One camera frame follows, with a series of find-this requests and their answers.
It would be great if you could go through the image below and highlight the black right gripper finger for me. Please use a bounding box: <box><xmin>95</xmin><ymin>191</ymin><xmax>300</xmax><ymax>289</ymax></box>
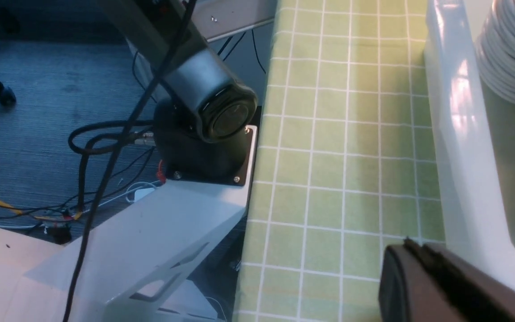
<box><xmin>378</xmin><ymin>238</ymin><xmax>515</xmax><ymax>322</ymax></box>

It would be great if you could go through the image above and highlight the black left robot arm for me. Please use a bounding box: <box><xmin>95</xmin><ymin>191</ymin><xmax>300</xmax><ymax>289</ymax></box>
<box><xmin>98</xmin><ymin>0</ymin><xmax>257</xmax><ymax>185</ymax></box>

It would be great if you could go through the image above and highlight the large white plastic tub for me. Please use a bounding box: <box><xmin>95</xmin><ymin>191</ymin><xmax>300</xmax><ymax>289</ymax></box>
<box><xmin>424</xmin><ymin>0</ymin><xmax>515</xmax><ymax>290</ymax></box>

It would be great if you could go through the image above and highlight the green checkered tablecloth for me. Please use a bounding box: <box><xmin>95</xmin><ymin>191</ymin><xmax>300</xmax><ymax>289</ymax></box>
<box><xmin>232</xmin><ymin>0</ymin><xmax>445</xmax><ymax>322</ymax></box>

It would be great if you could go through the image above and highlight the stack of white dishes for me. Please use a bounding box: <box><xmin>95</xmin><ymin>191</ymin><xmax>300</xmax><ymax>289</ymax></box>
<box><xmin>476</xmin><ymin>0</ymin><xmax>515</xmax><ymax>104</ymax></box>

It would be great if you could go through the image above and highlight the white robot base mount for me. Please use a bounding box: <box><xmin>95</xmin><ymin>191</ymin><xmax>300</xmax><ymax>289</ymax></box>
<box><xmin>69</xmin><ymin>126</ymin><xmax>258</xmax><ymax>322</ymax></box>

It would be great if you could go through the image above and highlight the black left camera cable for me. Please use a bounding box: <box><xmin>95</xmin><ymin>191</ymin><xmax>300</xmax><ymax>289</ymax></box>
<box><xmin>63</xmin><ymin>0</ymin><xmax>198</xmax><ymax>322</ymax></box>

